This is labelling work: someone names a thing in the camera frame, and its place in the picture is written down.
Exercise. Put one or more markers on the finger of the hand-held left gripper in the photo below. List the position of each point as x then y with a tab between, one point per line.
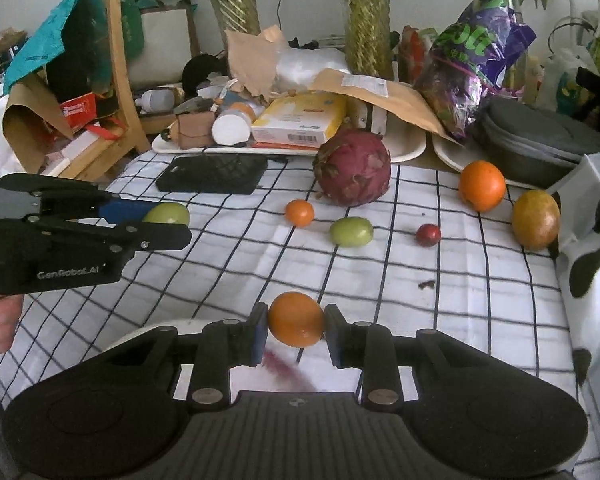
155	237
120	211

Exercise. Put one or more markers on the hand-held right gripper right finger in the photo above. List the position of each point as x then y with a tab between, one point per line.
336	335

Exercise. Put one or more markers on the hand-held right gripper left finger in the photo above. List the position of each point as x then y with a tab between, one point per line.
257	332

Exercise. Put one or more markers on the green round fruit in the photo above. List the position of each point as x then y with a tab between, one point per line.
351	231
172	214

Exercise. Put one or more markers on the yellow-orange mandarin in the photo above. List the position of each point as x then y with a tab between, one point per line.
296	319

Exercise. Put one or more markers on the white floral plate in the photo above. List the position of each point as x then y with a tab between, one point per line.
130	335

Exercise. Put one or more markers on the small orange tangerine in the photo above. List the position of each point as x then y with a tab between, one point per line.
299	212

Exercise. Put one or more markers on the small red fruit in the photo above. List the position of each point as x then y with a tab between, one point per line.
428	235

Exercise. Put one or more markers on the red dragon fruit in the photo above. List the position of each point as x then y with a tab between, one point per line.
352	167

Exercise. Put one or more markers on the large orange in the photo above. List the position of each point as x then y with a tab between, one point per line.
482	185

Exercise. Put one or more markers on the yellow-brown round fruit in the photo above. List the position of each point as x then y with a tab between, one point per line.
536	219

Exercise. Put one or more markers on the person's left hand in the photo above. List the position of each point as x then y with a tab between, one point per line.
0	325

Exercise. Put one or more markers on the black white checked sheet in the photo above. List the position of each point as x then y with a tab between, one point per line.
230	270

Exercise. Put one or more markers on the brown debris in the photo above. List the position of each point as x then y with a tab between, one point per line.
426	285

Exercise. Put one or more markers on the red box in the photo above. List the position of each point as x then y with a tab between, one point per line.
77	110

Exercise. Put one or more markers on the small cardboard box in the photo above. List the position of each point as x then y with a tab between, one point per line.
195	127

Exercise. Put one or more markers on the white bottle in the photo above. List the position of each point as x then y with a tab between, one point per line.
155	100

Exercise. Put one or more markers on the brown paper bag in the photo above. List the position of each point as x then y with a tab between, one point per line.
27	125

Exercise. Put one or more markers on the white jar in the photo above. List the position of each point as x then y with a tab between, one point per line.
230	127

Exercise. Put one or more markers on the wooden chair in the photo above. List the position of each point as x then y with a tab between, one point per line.
117	75

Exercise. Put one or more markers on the black round object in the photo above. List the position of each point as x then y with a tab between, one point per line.
202	72

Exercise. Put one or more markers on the white canvas bag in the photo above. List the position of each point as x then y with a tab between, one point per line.
162	45

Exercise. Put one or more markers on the teal plastic bag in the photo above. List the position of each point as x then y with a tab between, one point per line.
40	45

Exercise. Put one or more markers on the green bag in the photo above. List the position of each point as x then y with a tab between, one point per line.
130	25

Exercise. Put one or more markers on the yellow white box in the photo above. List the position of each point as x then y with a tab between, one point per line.
300	117

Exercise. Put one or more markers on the crumpled brown paper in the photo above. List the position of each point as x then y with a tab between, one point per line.
252	60

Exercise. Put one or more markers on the white tray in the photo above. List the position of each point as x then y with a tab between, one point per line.
450	157
405	142

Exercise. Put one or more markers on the clear plastic bag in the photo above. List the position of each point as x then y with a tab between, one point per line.
305	67

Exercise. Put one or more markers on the glass vase with stems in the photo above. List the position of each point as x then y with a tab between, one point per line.
367	15
235	5

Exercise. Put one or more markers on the brown padded envelope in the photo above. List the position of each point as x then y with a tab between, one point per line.
380	95

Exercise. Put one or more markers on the gray zip case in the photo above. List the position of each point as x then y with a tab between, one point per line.
530	135

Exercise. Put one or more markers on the cow print blanket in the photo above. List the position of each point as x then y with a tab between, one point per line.
595	220

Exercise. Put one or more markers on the purple snack bag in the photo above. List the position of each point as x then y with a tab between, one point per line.
475	55

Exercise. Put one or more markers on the white plastic bag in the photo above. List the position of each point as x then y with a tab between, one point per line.
560	80

